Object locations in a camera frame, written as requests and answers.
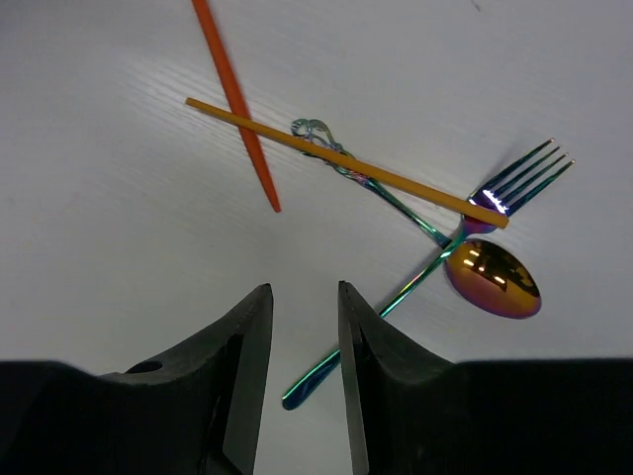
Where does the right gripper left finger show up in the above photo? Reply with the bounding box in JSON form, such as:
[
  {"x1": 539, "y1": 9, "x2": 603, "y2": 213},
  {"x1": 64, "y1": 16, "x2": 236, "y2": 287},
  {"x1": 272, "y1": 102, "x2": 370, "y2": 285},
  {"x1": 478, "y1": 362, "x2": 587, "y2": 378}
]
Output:
[{"x1": 1, "y1": 284, "x2": 273, "y2": 474}]

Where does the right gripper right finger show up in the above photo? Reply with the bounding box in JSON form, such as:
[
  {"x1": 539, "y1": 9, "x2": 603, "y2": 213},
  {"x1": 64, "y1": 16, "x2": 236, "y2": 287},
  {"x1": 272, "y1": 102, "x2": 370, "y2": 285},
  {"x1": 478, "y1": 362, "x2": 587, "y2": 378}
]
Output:
[{"x1": 338, "y1": 282, "x2": 632, "y2": 474}]

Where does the small silver utensil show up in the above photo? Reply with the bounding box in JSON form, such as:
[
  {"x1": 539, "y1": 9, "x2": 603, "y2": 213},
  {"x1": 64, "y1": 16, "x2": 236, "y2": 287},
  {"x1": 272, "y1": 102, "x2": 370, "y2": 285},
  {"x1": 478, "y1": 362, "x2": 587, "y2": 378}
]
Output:
[{"x1": 291, "y1": 118, "x2": 451, "y2": 248}]

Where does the gold metal spoon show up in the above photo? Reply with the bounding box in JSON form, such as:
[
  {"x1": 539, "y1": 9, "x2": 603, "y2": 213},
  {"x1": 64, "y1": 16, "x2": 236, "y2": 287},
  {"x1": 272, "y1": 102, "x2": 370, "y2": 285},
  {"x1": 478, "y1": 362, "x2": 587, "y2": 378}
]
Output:
[{"x1": 444, "y1": 238, "x2": 542, "y2": 320}]

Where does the orange plastic spoon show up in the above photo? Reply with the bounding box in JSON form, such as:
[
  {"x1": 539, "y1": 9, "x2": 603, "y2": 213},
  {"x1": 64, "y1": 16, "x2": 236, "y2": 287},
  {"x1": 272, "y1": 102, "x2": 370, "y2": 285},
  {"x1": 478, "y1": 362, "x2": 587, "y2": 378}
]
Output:
[{"x1": 192, "y1": 0, "x2": 281, "y2": 213}]

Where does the iridescent metal fork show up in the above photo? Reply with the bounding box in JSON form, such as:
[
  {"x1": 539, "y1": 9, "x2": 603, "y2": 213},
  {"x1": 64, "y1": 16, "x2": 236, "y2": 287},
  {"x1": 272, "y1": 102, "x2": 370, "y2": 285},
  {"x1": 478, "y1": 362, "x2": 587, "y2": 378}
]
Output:
[{"x1": 282, "y1": 140, "x2": 575, "y2": 411}]

